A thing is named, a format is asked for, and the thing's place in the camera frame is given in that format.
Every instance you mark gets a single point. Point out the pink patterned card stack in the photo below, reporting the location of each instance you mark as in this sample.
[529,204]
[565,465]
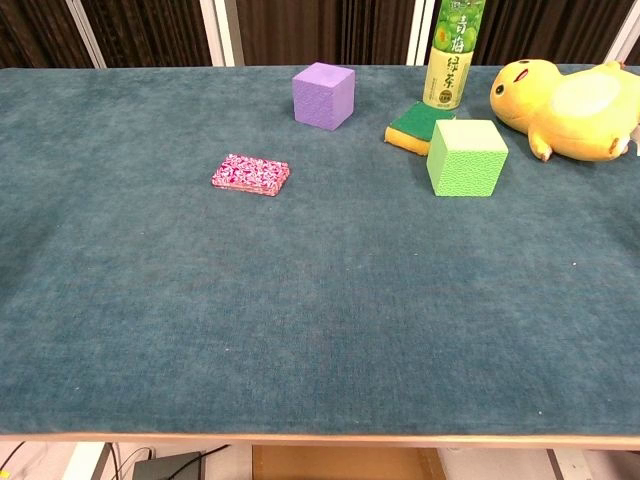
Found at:
[250,173]

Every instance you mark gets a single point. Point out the teal table cloth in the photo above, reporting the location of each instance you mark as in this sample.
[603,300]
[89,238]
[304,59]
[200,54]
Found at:
[300,300]

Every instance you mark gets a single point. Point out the purple foam cube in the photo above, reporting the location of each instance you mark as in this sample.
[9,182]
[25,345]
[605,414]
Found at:
[322,97]

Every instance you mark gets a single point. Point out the yellow green sponge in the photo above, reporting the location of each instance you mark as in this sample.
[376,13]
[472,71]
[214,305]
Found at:
[415,125]

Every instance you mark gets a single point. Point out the green foam cube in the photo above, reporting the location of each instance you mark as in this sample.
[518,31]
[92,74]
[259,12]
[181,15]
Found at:
[465,165]

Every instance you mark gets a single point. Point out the dark pleated curtain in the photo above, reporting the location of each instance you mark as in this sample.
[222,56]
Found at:
[325,30]

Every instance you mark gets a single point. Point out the green tea bottle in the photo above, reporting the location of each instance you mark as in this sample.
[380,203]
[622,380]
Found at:
[450,65]

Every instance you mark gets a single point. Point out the brown cardboard box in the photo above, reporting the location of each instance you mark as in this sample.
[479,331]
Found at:
[345,465]

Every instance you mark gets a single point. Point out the dark grey box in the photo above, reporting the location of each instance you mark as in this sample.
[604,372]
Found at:
[165,470]

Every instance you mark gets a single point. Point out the yellow plush toy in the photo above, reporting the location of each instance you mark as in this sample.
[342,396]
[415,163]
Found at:
[575,110]

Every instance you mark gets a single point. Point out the white table leg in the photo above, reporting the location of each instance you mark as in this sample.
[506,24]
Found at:
[82,462]
[567,467]

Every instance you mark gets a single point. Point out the white frame post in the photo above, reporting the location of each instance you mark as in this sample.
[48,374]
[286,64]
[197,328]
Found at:
[87,37]
[220,35]
[627,35]
[419,35]

